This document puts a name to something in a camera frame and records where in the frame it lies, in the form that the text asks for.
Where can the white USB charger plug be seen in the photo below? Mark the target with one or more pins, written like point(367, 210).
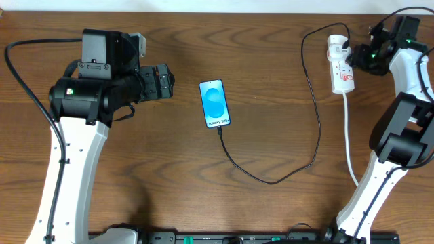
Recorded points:
point(339, 40)

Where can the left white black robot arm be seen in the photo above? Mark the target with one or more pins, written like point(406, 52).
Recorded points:
point(107, 77)

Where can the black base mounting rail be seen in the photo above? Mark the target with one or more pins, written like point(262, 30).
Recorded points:
point(117, 236)

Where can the blue screen Galaxy smartphone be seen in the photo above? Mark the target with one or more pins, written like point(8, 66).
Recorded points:
point(215, 107)

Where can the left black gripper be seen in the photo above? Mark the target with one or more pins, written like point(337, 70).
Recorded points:
point(149, 83)

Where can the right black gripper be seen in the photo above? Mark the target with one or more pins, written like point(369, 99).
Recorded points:
point(359, 58)

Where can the white power strip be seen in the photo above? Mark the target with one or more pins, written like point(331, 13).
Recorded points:
point(341, 73)

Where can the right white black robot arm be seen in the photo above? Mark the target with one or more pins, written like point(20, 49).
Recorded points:
point(402, 139)

